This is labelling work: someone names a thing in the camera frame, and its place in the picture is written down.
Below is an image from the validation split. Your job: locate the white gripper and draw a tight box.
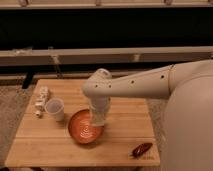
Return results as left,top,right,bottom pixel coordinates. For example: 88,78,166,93
89,97,110,116

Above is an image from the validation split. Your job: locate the white sponge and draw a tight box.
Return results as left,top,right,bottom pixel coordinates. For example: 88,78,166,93
91,114,106,127

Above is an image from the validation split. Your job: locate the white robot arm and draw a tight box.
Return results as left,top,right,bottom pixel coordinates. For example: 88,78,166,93
82,60,213,171

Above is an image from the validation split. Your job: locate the orange ceramic bowl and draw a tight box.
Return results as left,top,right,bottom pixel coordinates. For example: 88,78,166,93
68,109,103,144

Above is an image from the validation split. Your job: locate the translucent plastic cup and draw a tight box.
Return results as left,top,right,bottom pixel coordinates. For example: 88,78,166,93
44,98,64,122

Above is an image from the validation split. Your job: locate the dark red chili pepper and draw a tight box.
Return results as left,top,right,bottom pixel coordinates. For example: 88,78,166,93
131,142,153,158

